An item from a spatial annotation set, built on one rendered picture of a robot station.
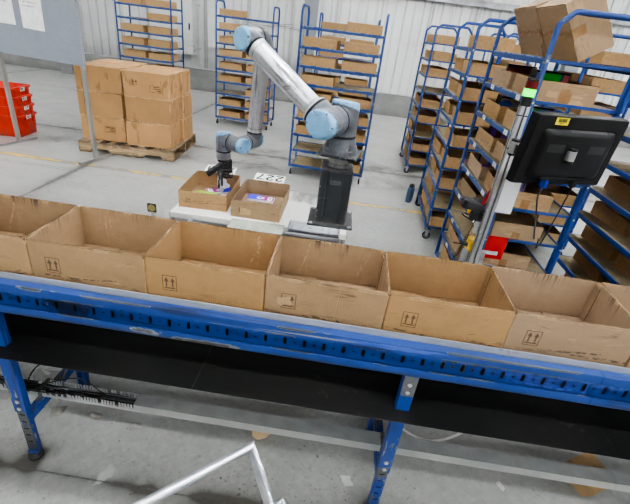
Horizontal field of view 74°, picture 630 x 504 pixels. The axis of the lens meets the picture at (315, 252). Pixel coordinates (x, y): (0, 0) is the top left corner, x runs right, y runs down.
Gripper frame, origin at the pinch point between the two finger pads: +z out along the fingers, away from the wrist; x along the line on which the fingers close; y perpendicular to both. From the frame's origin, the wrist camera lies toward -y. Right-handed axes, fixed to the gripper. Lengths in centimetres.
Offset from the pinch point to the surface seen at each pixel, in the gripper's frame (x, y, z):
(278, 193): -12.2, 35.2, -0.6
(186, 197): -19.8, -23.2, -3.7
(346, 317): -159, 7, -16
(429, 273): -148, 47, -21
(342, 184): -58, 55, -23
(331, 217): -56, 52, -2
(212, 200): -26.4, -9.8, -3.9
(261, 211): -43.8, 14.1, -3.1
